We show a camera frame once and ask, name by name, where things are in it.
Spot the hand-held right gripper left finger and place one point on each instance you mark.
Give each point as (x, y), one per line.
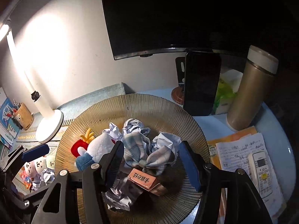
(115, 161)

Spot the bamboo pen holder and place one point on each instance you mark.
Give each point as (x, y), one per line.
(23, 116)

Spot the white paper ball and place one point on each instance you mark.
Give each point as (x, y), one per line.
(113, 131)
(165, 142)
(45, 176)
(134, 126)

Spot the white remote control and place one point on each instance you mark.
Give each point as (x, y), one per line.
(261, 172)

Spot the bundle of grey pens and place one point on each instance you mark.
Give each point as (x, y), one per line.
(17, 105)

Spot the red fries plush toy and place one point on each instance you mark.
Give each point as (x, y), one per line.
(80, 144)

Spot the orange notebook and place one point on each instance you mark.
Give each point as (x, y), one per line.
(231, 136)

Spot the checked grey paper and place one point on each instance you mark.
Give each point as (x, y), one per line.
(136, 147)

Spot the black smartphone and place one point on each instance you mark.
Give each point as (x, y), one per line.
(202, 84)

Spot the patterned blue woven mat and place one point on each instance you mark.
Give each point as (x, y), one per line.
(70, 107)

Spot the green bear face plush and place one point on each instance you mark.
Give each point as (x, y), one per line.
(50, 162)

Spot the golden ribbed glass bowl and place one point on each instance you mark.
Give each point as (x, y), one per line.
(98, 114)

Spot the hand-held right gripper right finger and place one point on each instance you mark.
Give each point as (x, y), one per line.
(189, 165)

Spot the blue white shark plush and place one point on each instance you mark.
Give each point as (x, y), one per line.
(100, 147)

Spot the red orange snack packet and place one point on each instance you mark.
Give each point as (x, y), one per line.
(25, 178)

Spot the bundle of red white pens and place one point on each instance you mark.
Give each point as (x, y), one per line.
(10, 115)

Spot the green white tissue packet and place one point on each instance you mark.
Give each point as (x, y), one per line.
(227, 91)

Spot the golden thermos bottle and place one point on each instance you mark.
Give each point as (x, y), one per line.
(252, 91)

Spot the black computer monitor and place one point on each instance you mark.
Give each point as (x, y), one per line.
(186, 16)

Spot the handwritten paper sheet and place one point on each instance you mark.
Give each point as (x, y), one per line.
(233, 156)

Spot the paper with handwriting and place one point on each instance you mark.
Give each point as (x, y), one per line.
(121, 193)

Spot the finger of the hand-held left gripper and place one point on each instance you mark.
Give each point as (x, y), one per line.
(35, 151)
(11, 157)

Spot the row of upright books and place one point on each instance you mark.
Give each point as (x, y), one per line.
(11, 133)

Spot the white bear plush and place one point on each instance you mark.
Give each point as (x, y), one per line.
(35, 165)

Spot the blue cover workbook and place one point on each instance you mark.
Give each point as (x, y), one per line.
(5, 109)

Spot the white desk lamp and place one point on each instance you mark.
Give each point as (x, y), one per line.
(49, 126)

